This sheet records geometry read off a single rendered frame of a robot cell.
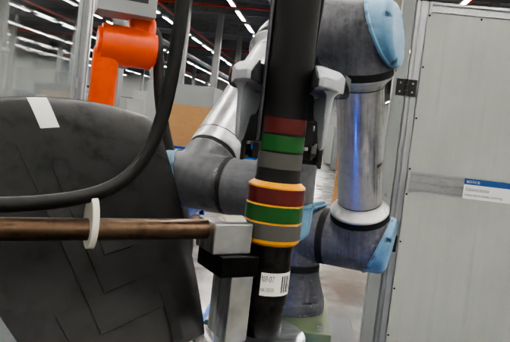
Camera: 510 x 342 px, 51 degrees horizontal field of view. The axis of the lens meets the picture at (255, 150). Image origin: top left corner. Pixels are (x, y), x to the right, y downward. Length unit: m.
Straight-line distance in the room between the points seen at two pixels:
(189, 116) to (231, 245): 8.09
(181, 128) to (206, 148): 7.74
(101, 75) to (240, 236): 4.04
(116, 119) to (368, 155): 0.60
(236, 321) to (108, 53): 4.03
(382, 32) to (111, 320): 0.65
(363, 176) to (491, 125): 1.35
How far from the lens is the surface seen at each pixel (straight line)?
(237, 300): 0.40
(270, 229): 0.39
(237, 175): 0.66
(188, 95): 11.06
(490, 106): 2.31
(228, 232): 0.38
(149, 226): 0.36
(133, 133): 0.49
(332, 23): 0.92
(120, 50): 4.36
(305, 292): 1.14
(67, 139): 0.45
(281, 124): 0.39
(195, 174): 0.69
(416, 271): 2.31
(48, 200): 0.34
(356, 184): 1.02
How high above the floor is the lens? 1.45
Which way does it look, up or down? 3 degrees down
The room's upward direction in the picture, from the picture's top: 7 degrees clockwise
